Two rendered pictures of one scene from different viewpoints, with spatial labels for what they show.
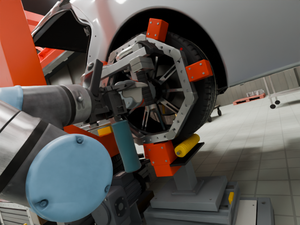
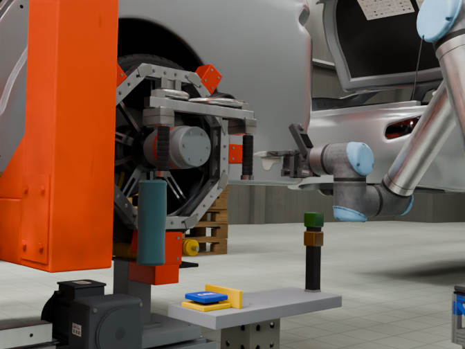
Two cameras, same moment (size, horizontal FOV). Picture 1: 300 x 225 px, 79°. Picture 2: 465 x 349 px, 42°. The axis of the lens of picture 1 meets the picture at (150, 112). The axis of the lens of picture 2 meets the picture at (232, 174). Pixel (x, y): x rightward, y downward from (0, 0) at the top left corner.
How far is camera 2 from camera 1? 1.93 m
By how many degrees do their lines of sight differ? 75
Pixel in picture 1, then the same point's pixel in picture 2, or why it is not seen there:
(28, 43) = not seen: outside the picture
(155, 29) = (213, 81)
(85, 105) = not seen: hidden behind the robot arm
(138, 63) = (254, 127)
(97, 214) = (117, 336)
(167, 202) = not seen: hidden behind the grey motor
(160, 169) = (164, 273)
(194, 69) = (236, 151)
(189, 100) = (223, 183)
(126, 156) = (162, 237)
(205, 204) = (189, 329)
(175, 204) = (149, 338)
